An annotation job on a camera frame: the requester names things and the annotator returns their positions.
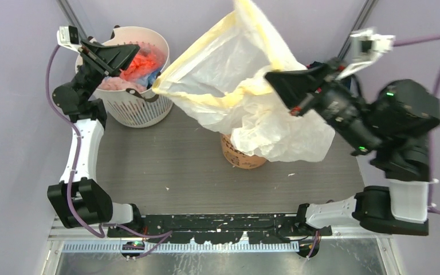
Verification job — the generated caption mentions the blue plastic trash bag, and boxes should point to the blue plastic trash bag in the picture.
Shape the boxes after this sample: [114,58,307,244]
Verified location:
[136,68,161,89]

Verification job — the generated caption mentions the aluminium rail frame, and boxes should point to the aluminium rail frame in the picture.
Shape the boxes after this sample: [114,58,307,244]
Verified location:
[48,214,392,258]

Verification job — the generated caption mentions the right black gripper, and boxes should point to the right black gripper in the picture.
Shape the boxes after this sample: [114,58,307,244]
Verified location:
[261,55,380,153]

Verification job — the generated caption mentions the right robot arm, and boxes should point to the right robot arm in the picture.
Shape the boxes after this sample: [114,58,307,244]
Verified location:
[264,58,440,236]

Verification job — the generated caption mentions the pink plastic trash bag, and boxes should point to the pink plastic trash bag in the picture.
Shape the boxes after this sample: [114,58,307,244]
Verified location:
[98,77,147,92]

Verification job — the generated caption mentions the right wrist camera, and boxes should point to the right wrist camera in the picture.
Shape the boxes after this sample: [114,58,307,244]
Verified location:
[336,27,395,80]

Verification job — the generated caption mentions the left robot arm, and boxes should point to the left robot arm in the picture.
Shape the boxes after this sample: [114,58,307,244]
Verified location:
[46,40,144,238]

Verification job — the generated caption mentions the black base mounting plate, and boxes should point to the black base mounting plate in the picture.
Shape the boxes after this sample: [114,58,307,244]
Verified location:
[126,213,315,245]

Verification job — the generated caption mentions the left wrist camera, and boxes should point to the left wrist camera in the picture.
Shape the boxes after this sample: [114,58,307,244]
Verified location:
[57,26,81,52]

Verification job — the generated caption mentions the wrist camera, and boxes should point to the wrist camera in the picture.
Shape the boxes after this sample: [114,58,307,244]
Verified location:
[336,27,395,80]
[57,26,81,52]

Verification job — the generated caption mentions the white slotted laundry basket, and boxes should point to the white slotted laundry basket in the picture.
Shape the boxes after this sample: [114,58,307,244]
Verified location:
[93,26,173,128]

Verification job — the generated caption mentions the orange plastic trash bin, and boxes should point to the orange plastic trash bin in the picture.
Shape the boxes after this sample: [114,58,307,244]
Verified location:
[221,134,267,170]

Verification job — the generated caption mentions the red plastic trash bag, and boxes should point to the red plastic trash bag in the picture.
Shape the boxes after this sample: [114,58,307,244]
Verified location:
[120,42,166,82]

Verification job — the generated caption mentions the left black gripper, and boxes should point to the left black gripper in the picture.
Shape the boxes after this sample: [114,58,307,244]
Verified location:
[72,40,139,100]

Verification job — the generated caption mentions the pale yellow trash bag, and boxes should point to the pale yellow trash bag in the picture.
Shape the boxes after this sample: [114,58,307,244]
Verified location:
[152,1,335,162]

